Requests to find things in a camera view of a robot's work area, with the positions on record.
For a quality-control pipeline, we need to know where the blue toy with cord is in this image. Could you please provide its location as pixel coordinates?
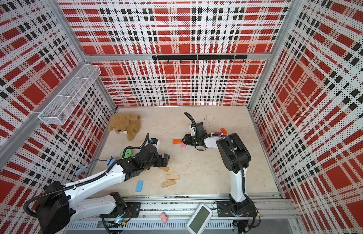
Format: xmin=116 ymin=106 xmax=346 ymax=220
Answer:
xmin=74 ymin=156 xmax=118 ymax=176

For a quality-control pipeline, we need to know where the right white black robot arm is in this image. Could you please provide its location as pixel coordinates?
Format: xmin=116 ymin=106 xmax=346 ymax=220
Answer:
xmin=182 ymin=112 xmax=255 ymax=216

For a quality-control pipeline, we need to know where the brown teddy bear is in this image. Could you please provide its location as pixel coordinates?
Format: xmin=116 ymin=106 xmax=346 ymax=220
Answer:
xmin=108 ymin=113 xmax=141 ymax=141

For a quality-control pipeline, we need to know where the white tablet device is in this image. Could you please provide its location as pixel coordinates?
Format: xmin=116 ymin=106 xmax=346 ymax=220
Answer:
xmin=186 ymin=203 xmax=213 ymax=234

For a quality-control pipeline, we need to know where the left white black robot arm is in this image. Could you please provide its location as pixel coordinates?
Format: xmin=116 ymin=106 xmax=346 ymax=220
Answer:
xmin=23 ymin=136 xmax=170 ymax=234

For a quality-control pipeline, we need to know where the black hook rail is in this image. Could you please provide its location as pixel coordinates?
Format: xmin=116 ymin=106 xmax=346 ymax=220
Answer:
xmin=152 ymin=54 xmax=248 ymax=62

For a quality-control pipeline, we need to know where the green round toy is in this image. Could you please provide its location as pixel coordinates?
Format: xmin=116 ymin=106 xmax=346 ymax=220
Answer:
xmin=120 ymin=149 xmax=132 ymax=159

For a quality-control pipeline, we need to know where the wooden block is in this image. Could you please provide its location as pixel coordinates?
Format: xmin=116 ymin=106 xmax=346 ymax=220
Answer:
xmin=160 ymin=167 xmax=169 ymax=172
xmin=161 ymin=180 xmax=176 ymax=188
xmin=166 ymin=175 xmax=180 ymax=180

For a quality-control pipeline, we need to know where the white wire mesh basket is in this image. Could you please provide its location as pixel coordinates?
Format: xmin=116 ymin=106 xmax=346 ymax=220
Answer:
xmin=38 ymin=64 xmax=101 ymax=125

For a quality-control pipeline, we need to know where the pink block on rail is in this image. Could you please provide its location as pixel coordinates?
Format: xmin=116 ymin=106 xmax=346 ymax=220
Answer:
xmin=160 ymin=212 xmax=168 ymax=224

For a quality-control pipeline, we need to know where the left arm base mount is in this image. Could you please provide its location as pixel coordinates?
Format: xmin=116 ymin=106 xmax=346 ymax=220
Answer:
xmin=99 ymin=202 xmax=141 ymax=234

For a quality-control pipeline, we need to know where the light blue front block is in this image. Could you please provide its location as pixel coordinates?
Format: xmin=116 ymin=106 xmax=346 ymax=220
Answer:
xmin=135 ymin=180 xmax=143 ymax=193

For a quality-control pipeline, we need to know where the orange building block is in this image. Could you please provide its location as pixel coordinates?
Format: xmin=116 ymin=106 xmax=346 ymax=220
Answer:
xmin=173 ymin=139 xmax=182 ymax=144

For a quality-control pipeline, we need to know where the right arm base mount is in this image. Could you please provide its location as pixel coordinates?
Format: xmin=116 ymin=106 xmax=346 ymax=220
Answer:
xmin=213 ymin=199 xmax=261 ymax=234

